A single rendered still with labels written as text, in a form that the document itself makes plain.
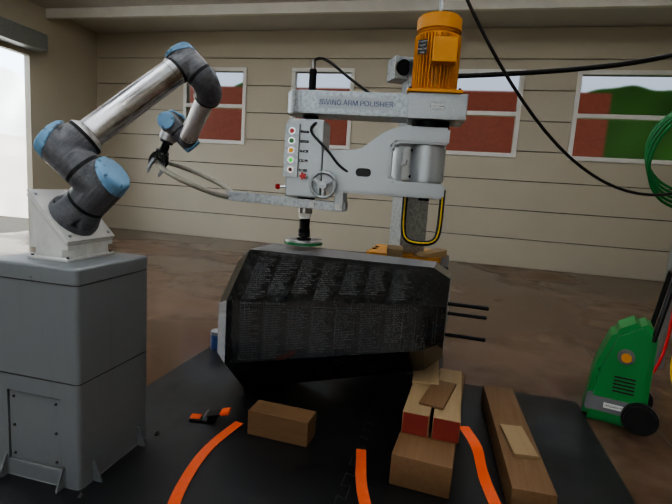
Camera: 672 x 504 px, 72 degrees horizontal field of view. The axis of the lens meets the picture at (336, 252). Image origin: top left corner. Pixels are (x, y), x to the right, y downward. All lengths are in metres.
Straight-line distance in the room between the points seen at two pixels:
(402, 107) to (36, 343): 1.93
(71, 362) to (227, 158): 7.90
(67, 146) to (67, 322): 0.63
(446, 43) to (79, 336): 2.06
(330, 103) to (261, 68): 6.99
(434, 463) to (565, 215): 7.10
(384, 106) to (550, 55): 6.59
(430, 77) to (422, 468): 1.84
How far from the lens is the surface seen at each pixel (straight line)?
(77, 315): 1.87
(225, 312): 2.44
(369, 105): 2.54
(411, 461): 2.03
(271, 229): 9.19
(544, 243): 8.72
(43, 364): 2.03
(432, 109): 2.52
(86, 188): 1.94
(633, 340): 2.93
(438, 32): 2.63
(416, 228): 3.18
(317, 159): 2.54
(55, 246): 2.01
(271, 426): 2.30
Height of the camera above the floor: 1.19
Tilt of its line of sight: 8 degrees down
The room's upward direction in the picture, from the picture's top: 4 degrees clockwise
